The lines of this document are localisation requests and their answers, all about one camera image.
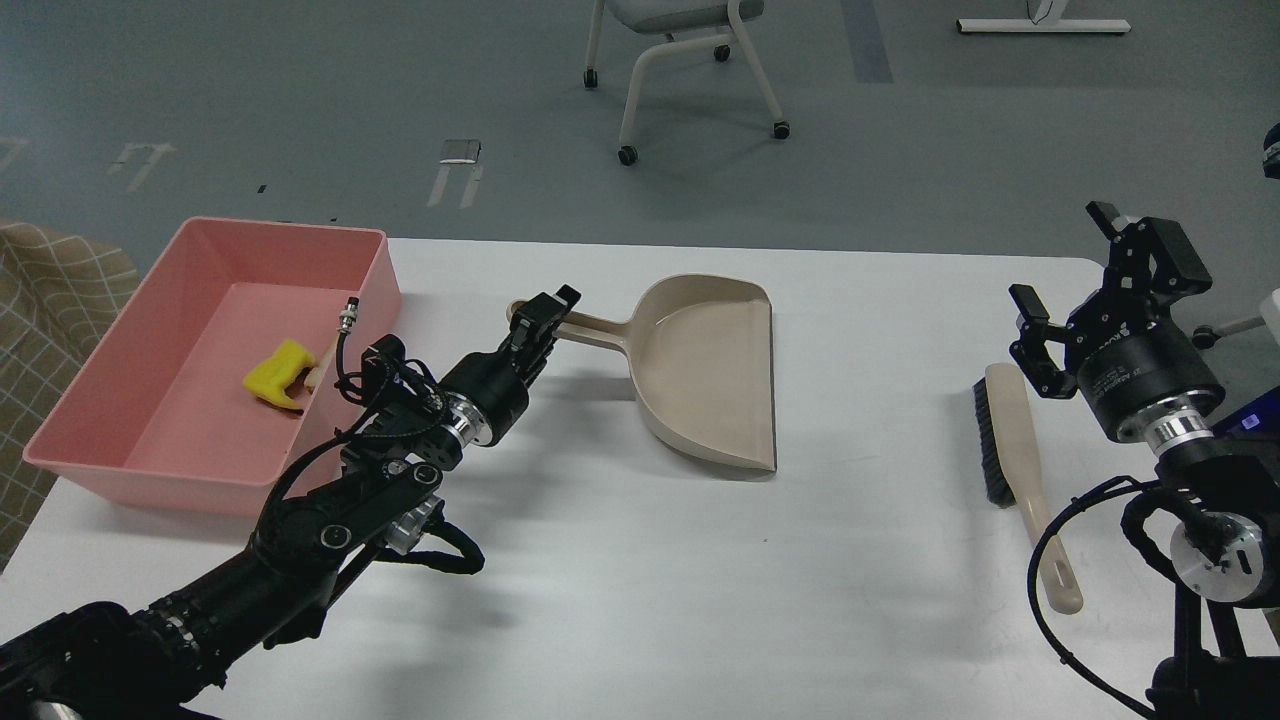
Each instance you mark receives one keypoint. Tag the beige plastic dustpan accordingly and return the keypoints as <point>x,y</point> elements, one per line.
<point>700,355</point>

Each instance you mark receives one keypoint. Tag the white chair base right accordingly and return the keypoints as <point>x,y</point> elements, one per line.
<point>1265,317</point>

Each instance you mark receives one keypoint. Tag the white desk foot bar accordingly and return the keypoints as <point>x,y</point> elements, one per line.
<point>1044,18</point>

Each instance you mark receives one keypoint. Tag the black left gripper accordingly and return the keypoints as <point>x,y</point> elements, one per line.
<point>497,383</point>

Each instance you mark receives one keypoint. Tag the beige hand brush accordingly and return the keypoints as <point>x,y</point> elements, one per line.
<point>1011,462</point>

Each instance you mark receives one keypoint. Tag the checkered beige fabric seat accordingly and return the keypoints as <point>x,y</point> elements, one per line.
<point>59,294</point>

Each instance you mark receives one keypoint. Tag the grey floor socket plate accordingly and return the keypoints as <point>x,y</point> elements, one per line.
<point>460,151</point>

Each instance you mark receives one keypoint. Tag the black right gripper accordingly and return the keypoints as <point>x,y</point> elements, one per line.
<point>1123,353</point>

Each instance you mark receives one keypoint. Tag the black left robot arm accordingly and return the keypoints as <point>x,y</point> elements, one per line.
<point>366,495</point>

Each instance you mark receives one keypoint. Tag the yellow sponge piece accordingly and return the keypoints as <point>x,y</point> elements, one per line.
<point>269,381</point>

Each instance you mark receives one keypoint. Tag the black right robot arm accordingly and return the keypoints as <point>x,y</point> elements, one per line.
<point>1208,521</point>

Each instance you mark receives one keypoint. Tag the pink plastic bin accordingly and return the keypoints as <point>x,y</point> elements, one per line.
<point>158,415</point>

